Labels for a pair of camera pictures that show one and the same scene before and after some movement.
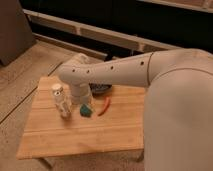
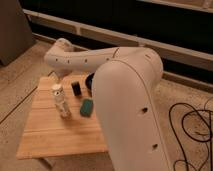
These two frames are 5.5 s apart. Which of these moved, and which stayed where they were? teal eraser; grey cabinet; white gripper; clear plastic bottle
Moved: white gripper
Stayed: teal eraser; clear plastic bottle; grey cabinet
